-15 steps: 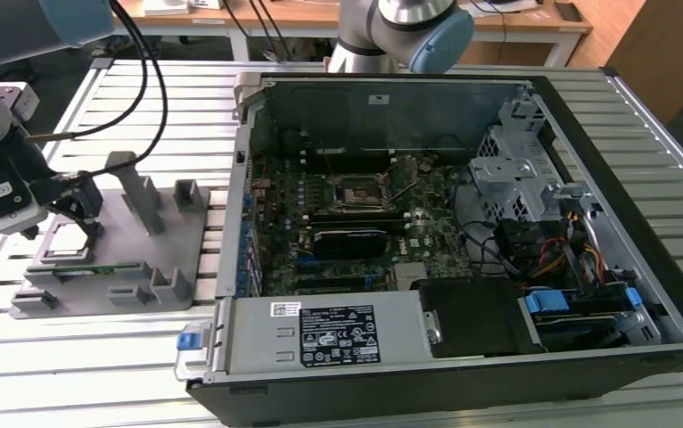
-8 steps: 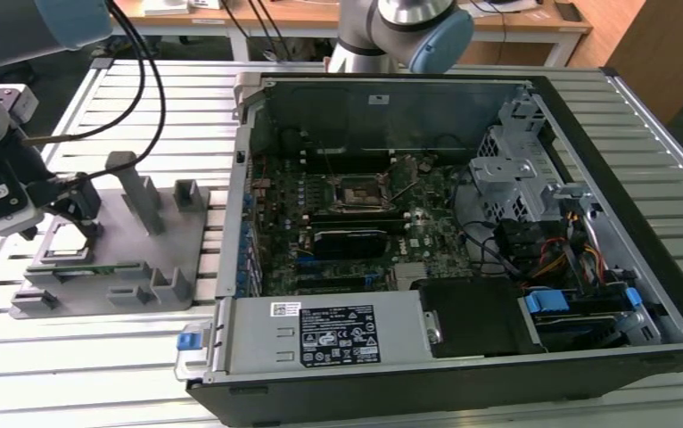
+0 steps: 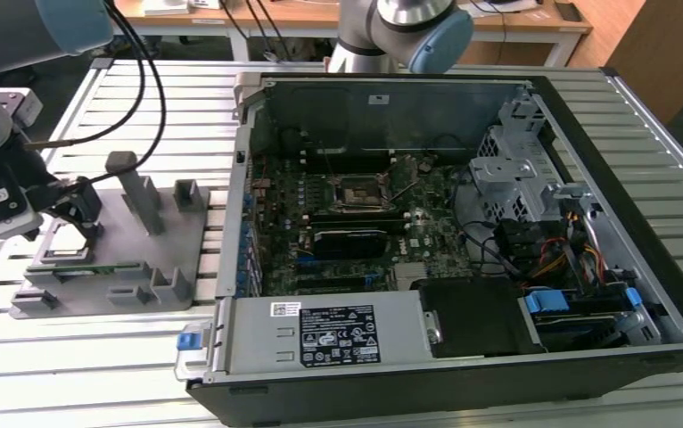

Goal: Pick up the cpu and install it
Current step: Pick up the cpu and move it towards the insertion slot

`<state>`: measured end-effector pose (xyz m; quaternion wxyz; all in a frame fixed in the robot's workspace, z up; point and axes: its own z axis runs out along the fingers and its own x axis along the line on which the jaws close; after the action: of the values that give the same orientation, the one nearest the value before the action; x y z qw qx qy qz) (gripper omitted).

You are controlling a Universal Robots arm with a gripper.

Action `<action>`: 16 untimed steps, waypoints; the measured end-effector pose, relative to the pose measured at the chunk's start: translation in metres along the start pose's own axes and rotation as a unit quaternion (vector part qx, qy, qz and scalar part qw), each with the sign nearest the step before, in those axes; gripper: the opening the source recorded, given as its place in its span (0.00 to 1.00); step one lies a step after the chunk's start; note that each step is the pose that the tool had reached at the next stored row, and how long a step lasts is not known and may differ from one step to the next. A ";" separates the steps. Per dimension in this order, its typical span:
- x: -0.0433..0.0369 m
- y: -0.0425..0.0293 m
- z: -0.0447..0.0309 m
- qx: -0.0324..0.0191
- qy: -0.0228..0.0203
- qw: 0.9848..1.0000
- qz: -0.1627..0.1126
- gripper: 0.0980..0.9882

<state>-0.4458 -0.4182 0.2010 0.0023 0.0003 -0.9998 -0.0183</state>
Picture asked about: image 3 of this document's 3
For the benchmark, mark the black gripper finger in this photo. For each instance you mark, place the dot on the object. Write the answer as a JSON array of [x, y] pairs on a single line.
[[87, 200], [69, 216]]

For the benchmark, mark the thin metal locking lever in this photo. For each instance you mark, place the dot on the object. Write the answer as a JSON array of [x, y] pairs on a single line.
[[406, 189], [327, 162]]

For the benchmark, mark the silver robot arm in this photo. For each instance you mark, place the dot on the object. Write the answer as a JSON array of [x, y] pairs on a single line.
[[21, 35]]

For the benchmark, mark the CPU socket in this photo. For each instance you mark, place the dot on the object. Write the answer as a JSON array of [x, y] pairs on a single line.
[[358, 194]]

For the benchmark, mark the grey parts rack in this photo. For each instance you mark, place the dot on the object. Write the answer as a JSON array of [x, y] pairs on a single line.
[[134, 272]]

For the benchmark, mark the blue case latch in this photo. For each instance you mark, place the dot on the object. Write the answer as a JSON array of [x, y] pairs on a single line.
[[190, 341]]

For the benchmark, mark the black RAM slot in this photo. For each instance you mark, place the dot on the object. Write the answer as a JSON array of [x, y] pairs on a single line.
[[359, 154], [354, 219], [318, 229], [359, 165], [359, 170], [359, 159], [354, 224], [354, 215]]

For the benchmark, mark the grey power supply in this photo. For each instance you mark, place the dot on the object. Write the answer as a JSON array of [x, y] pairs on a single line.
[[258, 339]]

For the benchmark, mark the black graphics card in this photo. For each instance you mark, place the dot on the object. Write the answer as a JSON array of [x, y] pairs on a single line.
[[350, 245]]

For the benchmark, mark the black expansion slot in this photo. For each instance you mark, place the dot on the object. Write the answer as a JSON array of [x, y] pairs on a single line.
[[342, 283]]

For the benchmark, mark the white labelled box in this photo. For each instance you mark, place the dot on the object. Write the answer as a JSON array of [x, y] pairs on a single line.
[[207, 3]]

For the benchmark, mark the silver chipset heatsink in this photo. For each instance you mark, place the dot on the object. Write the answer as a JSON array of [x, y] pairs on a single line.
[[412, 273]]

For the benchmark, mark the silver coin battery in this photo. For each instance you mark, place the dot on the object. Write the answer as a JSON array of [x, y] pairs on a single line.
[[426, 166]]

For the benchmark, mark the green motherboard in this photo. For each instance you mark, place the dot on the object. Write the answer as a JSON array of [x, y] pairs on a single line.
[[440, 223]]

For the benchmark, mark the black PC case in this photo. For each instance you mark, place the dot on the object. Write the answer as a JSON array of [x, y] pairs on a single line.
[[378, 401]]

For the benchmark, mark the black plastic cover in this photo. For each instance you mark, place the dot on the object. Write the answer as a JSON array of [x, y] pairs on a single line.
[[473, 316]]

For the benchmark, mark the silver drive cage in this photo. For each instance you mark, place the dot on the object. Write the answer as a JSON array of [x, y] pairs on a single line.
[[509, 178]]

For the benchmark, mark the blue disk carrier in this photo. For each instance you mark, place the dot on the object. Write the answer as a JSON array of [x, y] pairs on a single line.
[[548, 305]]

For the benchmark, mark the black phone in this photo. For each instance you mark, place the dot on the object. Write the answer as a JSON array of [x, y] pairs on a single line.
[[569, 12]]

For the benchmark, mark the blue plastic tab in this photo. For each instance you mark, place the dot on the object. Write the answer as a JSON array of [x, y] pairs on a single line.
[[633, 298]]

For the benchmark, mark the wooden cabinet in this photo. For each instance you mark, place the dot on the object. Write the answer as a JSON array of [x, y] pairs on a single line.
[[664, 53]]

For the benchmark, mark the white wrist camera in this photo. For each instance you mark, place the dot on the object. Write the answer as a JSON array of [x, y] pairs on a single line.
[[9, 223], [18, 104]]

